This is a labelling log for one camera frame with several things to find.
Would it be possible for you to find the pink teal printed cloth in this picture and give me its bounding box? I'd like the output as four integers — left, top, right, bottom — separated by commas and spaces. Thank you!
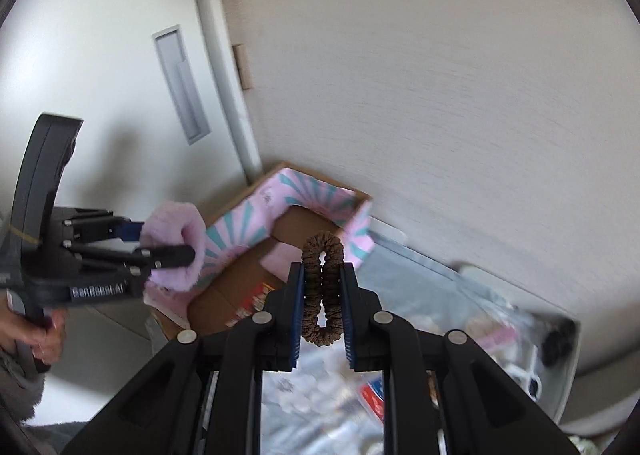
145, 168, 376, 331

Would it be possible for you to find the white door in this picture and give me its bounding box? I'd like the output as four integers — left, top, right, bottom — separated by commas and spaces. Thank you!
0, 0, 251, 256

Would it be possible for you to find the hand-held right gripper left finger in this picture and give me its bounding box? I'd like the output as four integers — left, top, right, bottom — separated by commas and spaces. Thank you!
62, 260, 307, 455

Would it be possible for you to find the beige door latch plate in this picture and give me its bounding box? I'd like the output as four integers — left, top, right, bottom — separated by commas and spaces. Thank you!
232, 44, 253, 91

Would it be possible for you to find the clear plastic bag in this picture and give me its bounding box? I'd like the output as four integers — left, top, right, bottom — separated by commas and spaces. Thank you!
370, 235, 576, 386

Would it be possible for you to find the floral tablecloth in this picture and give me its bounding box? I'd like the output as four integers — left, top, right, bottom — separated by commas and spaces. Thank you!
260, 240, 576, 455

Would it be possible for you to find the cardboard box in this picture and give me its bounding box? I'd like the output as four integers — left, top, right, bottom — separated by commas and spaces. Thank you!
145, 161, 376, 341

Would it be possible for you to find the red white packet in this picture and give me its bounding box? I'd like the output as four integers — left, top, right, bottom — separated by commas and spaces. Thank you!
357, 375, 386, 425

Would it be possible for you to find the pink fluffy sock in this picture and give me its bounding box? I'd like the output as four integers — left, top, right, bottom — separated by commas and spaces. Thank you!
140, 202, 208, 296

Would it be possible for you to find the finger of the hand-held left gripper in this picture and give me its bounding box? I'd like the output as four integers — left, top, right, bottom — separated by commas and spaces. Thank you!
62, 208, 147, 243
65, 241, 197, 282

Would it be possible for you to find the grey fleece clothing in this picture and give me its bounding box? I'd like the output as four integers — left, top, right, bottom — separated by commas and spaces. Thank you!
22, 420, 93, 455

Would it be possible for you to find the grey door frame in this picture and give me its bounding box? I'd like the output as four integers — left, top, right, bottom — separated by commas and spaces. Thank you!
186, 0, 264, 186

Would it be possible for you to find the person's left hand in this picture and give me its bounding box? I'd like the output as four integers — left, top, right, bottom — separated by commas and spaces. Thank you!
0, 305, 68, 367

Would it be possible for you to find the brown scrunchie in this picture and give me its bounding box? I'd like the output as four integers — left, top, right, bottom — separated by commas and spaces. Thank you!
301, 231, 346, 348

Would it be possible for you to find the grey recessed door handle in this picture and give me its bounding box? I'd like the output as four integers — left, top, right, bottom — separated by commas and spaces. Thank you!
152, 25, 211, 145

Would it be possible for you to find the black round object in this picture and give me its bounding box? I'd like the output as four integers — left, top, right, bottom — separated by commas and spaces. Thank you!
541, 317, 577, 368

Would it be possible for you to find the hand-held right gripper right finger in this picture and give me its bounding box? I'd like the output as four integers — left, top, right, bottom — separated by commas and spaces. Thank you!
340, 262, 583, 455

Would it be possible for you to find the red snack packet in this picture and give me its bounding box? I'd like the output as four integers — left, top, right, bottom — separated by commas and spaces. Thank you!
225, 282, 277, 329

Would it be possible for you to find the yellow rubber band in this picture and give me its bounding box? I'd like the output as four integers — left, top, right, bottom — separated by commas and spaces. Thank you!
9, 224, 40, 245

